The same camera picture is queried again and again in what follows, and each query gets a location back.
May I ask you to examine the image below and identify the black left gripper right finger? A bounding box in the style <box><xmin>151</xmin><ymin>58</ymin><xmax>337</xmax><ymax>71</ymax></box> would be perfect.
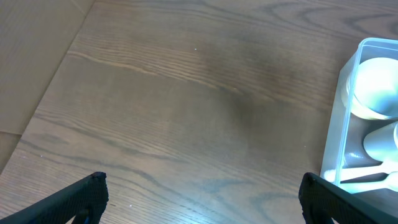
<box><xmin>298</xmin><ymin>172</ymin><xmax>397</xmax><ymax>224</ymax></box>

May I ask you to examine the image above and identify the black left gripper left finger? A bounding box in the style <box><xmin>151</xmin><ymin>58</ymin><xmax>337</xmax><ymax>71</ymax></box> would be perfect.
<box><xmin>1</xmin><ymin>172</ymin><xmax>109</xmax><ymax>224</ymax></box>

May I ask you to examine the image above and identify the white plastic fork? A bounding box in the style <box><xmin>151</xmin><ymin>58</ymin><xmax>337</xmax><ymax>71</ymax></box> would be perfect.
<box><xmin>340</xmin><ymin>161</ymin><xmax>397</xmax><ymax>181</ymax></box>

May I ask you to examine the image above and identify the white plastic cup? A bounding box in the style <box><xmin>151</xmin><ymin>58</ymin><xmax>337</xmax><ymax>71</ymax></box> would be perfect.
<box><xmin>363</xmin><ymin>122</ymin><xmax>397</xmax><ymax>161</ymax></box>

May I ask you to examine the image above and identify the yellow plastic bowl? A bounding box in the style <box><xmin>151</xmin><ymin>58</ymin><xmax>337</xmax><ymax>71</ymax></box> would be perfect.
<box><xmin>341</xmin><ymin>74</ymin><xmax>397</xmax><ymax>120</ymax></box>

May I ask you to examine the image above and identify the light blue plastic bowl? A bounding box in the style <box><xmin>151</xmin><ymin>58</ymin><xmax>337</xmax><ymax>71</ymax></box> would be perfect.
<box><xmin>353</xmin><ymin>57</ymin><xmax>397</xmax><ymax>116</ymax></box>

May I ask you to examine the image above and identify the clear plastic container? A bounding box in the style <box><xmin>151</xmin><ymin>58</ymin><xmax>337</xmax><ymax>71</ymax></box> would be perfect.
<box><xmin>320</xmin><ymin>38</ymin><xmax>397</xmax><ymax>194</ymax></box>

